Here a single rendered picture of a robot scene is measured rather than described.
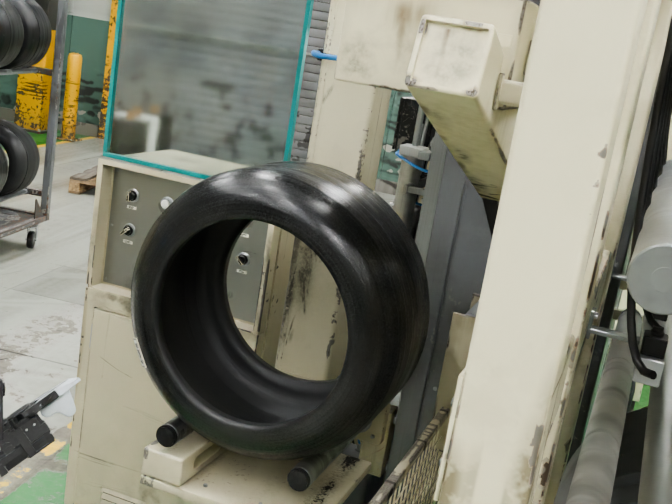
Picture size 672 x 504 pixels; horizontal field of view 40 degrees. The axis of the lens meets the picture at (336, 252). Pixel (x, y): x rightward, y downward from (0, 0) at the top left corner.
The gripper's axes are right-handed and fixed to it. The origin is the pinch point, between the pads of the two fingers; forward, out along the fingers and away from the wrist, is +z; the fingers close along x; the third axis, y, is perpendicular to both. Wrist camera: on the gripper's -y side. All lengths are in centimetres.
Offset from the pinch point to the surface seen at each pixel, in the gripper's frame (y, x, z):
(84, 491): 39, -106, -13
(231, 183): -14.4, 20.5, 41.4
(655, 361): 43, 66, 69
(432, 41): -16, 81, 56
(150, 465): 22.8, -2.7, 2.7
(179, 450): 23.7, -1.5, 8.7
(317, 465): 38.4, 15.1, 26.5
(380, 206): 4, 22, 63
